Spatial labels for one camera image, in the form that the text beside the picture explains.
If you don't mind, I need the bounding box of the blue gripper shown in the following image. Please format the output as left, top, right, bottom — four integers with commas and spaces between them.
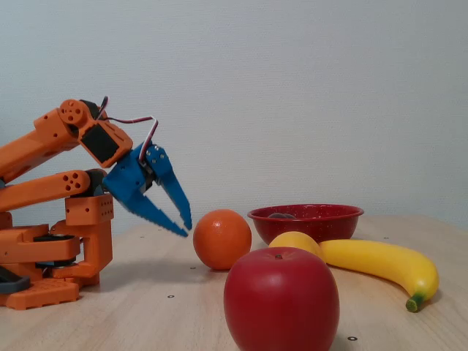
102, 142, 193, 238

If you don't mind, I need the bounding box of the yellow banana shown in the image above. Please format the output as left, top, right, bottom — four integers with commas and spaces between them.
320, 239, 440, 313

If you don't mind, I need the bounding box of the orange robot base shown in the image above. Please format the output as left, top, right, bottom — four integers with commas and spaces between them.
0, 193, 115, 312

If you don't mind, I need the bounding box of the orange fruit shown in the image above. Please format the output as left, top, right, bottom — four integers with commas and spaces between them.
192, 208, 253, 271

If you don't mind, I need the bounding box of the red speckled bowl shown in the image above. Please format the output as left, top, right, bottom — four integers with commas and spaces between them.
247, 204, 365, 245

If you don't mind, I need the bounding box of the red apple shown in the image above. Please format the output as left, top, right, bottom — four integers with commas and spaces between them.
223, 246, 341, 351

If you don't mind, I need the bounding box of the dark grey table clamp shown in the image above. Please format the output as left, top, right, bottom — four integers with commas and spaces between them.
0, 265, 31, 295

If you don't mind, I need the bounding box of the yellow peach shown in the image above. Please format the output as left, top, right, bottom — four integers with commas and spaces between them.
268, 231, 326, 263

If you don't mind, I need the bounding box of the red white black servo cable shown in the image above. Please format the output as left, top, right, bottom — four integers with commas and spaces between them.
105, 116, 160, 162
95, 95, 111, 120

